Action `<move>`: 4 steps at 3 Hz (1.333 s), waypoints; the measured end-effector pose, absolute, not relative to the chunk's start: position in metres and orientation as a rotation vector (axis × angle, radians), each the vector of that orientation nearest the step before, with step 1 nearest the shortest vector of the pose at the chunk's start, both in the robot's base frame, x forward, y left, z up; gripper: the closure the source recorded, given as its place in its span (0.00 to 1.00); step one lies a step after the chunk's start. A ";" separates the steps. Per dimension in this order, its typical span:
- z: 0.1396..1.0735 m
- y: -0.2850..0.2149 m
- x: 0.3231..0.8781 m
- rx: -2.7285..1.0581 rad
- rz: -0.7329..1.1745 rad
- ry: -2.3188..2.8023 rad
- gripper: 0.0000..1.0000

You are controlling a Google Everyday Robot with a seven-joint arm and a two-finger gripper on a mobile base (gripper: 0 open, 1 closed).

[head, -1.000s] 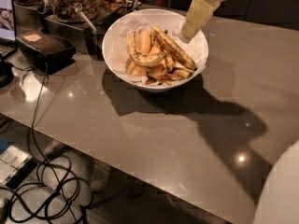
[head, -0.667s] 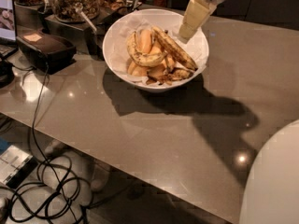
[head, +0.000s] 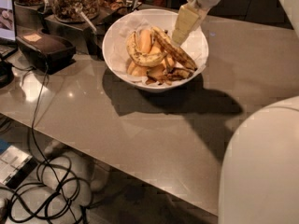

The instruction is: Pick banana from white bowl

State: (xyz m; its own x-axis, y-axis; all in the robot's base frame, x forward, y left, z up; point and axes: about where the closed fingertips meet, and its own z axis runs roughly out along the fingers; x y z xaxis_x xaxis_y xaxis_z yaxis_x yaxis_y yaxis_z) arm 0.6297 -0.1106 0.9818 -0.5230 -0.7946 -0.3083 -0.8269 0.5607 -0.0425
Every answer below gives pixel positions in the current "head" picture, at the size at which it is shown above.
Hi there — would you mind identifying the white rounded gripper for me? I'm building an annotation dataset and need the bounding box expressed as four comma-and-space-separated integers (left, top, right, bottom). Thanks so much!
171, 0, 220, 47

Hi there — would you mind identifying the long spotted banana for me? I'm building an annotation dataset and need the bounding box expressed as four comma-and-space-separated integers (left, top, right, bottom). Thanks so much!
151, 26, 197, 71

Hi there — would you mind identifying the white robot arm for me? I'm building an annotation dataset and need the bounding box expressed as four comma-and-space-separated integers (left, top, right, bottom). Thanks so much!
175, 0, 299, 224

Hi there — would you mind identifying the white ceramic bowl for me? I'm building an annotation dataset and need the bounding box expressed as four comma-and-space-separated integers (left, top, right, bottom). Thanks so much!
102, 8, 208, 92

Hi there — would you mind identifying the dark banana pieces pile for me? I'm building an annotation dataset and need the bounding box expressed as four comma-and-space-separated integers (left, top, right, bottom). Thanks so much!
127, 43, 193, 85

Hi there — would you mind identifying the curved spotted banana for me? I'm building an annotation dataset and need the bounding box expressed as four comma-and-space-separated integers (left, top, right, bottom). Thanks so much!
126, 30, 166, 67

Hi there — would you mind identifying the orange bread roll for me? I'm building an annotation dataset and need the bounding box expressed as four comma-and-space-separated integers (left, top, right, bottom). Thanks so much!
139, 29, 151, 53

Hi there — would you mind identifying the black tray of snacks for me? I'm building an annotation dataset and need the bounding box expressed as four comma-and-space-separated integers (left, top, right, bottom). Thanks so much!
99, 0, 141, 15

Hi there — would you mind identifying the white paper liner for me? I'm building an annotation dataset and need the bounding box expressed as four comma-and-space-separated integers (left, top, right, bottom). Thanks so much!
102, 9, 208, 92

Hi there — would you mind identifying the black display stand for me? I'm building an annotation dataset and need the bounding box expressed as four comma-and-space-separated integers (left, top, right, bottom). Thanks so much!
15, 5, 109, 59

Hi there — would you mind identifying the black pouch with label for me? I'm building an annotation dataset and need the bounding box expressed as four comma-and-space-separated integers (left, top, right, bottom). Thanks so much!
17, 29, 76, 75

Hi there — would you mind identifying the laptop with lit screen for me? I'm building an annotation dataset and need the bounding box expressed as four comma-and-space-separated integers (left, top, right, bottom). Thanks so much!
0, 0, 18, 60

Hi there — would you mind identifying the silver device on floor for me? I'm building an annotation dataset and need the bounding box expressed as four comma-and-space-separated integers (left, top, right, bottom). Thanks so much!
0, 143, 32, 189

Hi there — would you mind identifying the metal scoop handle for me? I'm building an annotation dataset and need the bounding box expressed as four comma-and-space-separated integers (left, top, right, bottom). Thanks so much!
75, 7, 97, 35

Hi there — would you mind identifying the black cable on floor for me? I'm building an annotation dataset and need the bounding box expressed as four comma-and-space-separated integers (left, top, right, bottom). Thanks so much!
0, 63, 94, 224

